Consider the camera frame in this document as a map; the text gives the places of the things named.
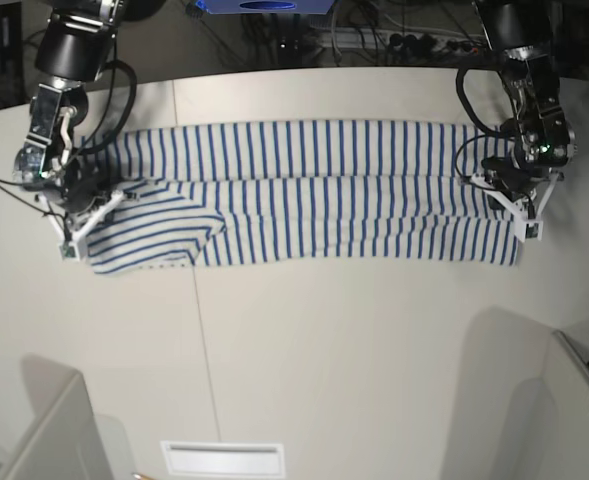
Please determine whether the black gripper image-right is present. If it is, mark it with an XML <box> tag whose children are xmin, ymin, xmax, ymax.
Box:
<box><xmin>481</xmin><ymin>156</ymin><xmax>557</xmax><ymax>200</ymax></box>

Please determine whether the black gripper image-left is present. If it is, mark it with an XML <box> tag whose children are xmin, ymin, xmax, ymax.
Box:
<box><xmin>33</xmin><ymin>167</ymin><xmax>112</xmax><ymax>219</ymax></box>

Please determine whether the blue white striped T-shirt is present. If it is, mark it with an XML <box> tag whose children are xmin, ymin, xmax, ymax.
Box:
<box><xmin>87</xmin><ymin>120</ymin><xmax>519</xmax><ymax>275</ymax></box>

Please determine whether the black robot arm image-left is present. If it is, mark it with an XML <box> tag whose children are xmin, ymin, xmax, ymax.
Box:
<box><xmin>13</xmin><ymin>1</ymin><xmax>129</xmax><ymax>214</ymax></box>

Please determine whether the black computer tower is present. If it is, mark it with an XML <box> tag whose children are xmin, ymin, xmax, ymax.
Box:
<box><xmin>0</xmin><ymin>2</ymin><xmax>26</xmax><ymax>105</ymax></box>

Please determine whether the blue box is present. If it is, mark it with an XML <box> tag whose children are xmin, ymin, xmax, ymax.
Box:
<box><xmin>195</xmin><ymin>0</ymin><xmax>335</xmax><ymax>15</ymax></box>

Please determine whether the grey partition image-right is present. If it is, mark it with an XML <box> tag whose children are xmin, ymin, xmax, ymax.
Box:
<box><xmin>441</xmin><ymin>307</ymin><xmax>589</xmax><ymax>479</ymax></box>

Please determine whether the grey partition image-left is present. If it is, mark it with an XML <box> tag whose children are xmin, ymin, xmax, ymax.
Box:
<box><xmin>0</xmin><ymin>355</ymin><xmax>115</xmax><ymax>479</ymax></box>

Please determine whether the white table cable grommet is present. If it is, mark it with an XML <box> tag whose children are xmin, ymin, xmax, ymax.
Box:
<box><xmin>160</xmin><ymin>441</ymin><xmax>286</xmax><ymax>479</ymax></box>

